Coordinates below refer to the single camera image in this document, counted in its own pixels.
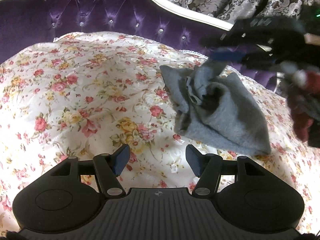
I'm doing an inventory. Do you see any floral bed cover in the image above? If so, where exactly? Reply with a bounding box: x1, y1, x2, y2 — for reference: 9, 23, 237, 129
1, 32, 319, 236

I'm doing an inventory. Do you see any purple tufted headboard white frame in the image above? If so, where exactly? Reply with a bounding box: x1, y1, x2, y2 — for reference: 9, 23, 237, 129
0, 0, 278, 92

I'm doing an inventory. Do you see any grey argyle knit sweater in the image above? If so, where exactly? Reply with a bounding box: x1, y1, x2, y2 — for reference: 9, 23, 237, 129
160, 60, 271, 156

